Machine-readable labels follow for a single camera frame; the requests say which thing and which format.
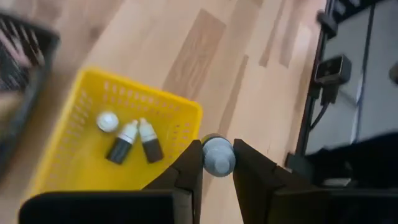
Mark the black webcam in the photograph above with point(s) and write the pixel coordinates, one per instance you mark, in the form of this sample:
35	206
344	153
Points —
332	70

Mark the black plastic basket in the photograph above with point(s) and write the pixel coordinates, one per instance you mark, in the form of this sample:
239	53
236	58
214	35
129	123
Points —
46	46

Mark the green dropper bottle white cap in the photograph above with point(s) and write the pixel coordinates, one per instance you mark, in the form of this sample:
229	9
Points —
219	155

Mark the yellow plastic basket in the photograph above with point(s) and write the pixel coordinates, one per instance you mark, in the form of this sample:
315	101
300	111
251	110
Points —
93	174

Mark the red dropper bottle white cap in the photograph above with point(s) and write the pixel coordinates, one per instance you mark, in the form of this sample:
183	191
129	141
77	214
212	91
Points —
107	121

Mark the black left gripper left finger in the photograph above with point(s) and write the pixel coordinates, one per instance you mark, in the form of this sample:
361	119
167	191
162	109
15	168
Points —
189	174

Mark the dropper bottle red label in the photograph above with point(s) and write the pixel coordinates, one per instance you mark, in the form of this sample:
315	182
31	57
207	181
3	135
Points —
152	149

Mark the black dropper bottle white cap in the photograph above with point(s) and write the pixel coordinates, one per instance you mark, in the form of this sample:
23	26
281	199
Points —
119	151

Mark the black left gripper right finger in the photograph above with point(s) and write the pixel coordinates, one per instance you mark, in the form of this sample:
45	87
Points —
252	174

